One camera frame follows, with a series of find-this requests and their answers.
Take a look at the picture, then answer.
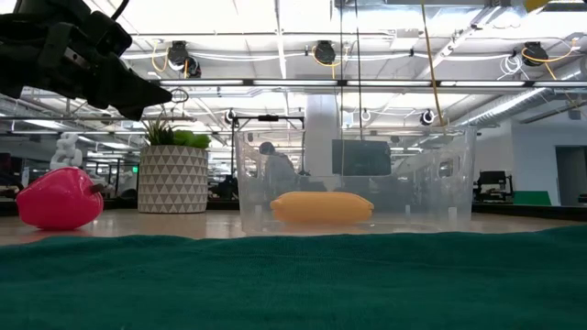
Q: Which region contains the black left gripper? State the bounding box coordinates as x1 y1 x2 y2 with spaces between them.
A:
0 0 173 122

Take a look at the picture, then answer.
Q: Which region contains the red toy apple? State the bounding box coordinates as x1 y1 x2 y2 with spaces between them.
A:
16 166 105 231

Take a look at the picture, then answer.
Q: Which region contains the yellow toy banana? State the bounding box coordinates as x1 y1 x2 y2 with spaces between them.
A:
269 191 375 226

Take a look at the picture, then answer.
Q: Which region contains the clear plastic tupperware container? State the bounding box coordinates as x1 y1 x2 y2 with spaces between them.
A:
234 126 478 235

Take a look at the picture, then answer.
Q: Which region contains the succulent in white patterned pot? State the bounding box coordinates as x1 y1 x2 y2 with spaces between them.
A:
137 116 212 215

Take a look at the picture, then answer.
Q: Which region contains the person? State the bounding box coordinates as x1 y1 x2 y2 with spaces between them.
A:
256 140 300 194

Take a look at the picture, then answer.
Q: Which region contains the white building column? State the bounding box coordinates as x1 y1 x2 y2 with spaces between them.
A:
304 93 341 178

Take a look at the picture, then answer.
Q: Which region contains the long ceiling light bar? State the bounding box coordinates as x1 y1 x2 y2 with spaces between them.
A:
155 78 587 89

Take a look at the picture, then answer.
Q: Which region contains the dark monitor screen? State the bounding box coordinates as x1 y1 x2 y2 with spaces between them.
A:
331 138 393 178

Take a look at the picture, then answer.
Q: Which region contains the dark green cloth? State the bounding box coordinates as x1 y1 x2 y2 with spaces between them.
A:
0 224 587 330

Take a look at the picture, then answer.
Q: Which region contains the black machine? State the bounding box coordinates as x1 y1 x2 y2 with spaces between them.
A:
473 170 515 204

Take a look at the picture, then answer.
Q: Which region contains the green board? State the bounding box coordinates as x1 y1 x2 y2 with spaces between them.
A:
512 190 553 207

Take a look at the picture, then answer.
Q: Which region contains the yellow tag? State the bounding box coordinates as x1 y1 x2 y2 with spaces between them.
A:
524 0 553 14

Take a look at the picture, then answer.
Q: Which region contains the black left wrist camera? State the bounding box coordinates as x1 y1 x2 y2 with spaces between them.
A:
89 9 134 60

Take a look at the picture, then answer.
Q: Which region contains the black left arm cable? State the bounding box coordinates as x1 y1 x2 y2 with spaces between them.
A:
111 0 131 22

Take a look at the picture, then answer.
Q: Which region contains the black stand frame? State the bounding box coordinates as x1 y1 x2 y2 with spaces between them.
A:
230 114 306 178

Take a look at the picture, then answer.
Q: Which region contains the black hanging cable with coil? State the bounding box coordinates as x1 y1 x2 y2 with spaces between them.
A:
355 0 364 141

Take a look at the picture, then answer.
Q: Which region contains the yellow hanging cable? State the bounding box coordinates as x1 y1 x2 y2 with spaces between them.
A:
420 0 447 128

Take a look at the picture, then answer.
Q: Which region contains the black aluminium table frame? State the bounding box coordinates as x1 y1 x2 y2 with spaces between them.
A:
0 196 587 222

